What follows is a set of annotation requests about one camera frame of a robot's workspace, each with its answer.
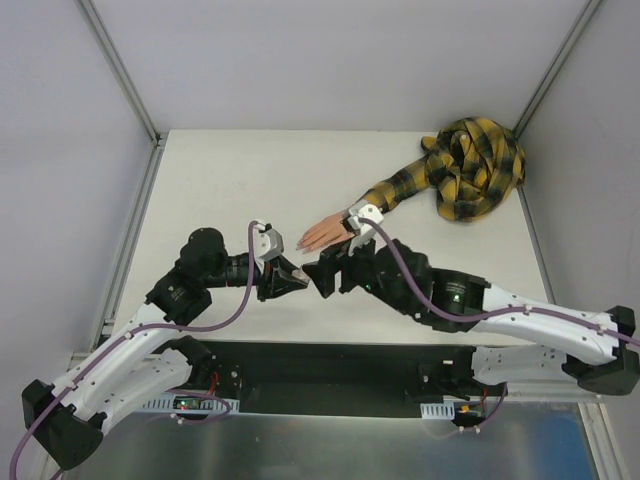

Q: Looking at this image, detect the nail polish bottle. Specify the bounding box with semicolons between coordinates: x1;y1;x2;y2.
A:
293;269;310;283

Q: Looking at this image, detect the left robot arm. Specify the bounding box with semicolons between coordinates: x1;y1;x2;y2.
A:
21;221;310;471

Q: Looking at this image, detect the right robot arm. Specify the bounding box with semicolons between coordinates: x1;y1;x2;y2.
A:
302;241;639;396

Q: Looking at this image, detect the mannequin hand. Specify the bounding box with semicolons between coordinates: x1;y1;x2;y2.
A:
296;211;353;253

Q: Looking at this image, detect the yellow plaid shirt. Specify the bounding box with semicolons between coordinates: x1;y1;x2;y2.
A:
362;117;525;222

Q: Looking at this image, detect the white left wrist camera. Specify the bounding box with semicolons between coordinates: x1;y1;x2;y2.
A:
251;219;284;273

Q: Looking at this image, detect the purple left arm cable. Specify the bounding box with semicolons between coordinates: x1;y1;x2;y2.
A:
9;219;264;479

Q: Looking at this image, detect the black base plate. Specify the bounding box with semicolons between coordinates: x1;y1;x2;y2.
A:
149;340;501;417

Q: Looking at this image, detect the left white cable duct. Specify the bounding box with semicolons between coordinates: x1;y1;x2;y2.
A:
138;393;240;416

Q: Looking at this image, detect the white cable duct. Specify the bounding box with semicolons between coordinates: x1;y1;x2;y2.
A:
419;400;487;421
138;393;240;416

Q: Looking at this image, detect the right white cable duct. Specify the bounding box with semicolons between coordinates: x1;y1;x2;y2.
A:
419;400;487;421

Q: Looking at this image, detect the right aluminium frame post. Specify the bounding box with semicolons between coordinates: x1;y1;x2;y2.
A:
513;0;606;138

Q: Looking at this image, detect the aluminium frame post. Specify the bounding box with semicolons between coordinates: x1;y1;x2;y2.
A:
513;0;606;138
75;0;164;145

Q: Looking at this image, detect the left aluminium frame post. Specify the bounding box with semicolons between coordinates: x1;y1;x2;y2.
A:
75;0;164;145

